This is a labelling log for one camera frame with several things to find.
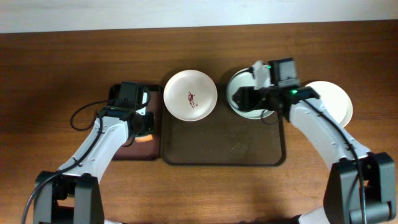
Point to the large dark brown tray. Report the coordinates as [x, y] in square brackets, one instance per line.
[223, 138]

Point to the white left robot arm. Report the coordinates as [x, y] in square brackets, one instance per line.
[71, 194]

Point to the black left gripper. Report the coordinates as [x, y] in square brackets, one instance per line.
[149, 129]

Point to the small brown tray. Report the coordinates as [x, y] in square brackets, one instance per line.
[132, 93]

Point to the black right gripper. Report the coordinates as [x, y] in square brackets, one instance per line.
[249, 102]

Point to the orange green scrub sponge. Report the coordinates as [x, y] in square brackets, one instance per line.
[145, 138]

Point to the white plate front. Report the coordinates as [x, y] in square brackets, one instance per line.
[335, 99]

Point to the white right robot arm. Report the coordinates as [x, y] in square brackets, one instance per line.
[362, 185]

